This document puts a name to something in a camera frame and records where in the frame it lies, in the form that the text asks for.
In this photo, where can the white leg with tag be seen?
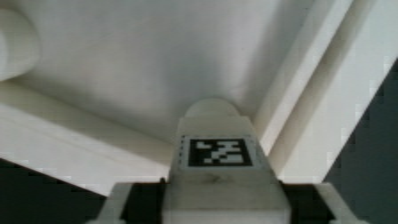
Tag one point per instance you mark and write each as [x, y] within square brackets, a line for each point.
[222, 189]

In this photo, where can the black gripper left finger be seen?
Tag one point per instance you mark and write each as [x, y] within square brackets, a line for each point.
[133, 204]

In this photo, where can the white U-shaped fence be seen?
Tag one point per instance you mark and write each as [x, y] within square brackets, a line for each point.
[302, 152]

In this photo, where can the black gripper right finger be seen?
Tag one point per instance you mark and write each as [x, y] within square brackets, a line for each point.
[318, 205]

